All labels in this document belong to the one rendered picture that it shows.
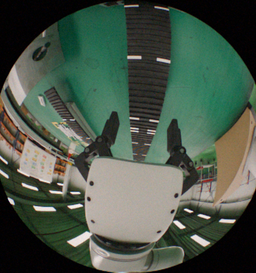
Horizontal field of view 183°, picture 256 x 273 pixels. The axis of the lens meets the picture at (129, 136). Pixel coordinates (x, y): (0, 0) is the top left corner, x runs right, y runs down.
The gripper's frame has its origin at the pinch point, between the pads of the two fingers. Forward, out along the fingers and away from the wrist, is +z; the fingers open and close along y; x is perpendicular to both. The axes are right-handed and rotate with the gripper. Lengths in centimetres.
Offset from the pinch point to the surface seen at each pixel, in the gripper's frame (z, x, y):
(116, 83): 6.1, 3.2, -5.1
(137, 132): 2.7, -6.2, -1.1
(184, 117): 6.1, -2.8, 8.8
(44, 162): -48, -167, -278
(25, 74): -2.2, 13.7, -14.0
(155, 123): 2.6, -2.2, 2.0
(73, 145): 3.2, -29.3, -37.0
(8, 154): -295, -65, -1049
